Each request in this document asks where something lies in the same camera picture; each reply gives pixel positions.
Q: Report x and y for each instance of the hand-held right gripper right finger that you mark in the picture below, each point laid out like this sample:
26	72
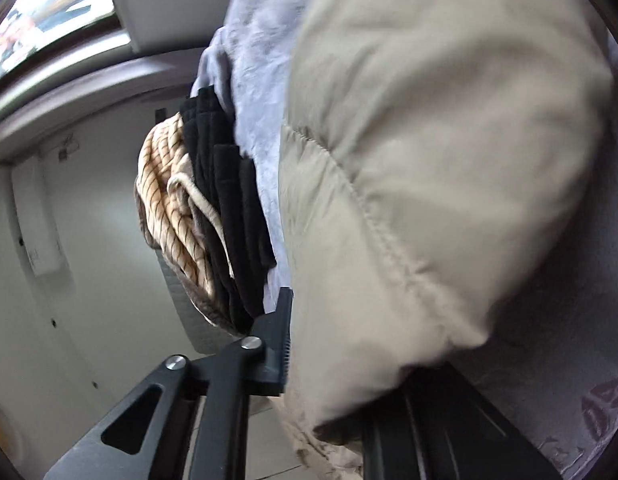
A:
439	435

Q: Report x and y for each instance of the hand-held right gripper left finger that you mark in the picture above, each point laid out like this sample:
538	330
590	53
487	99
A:
270	360

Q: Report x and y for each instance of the beige puffer jacket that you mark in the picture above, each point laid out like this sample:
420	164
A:
414	160

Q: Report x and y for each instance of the black garment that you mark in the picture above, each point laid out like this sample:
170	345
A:
229	210

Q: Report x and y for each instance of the cream striped garment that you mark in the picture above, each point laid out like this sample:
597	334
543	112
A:
164	185

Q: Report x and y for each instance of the lavender plush blanket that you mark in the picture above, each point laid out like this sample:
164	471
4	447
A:
259	60

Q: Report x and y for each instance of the window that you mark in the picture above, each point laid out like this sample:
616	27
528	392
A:
49	10

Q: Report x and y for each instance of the white wall-mounted box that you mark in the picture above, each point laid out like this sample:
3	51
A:
39	220

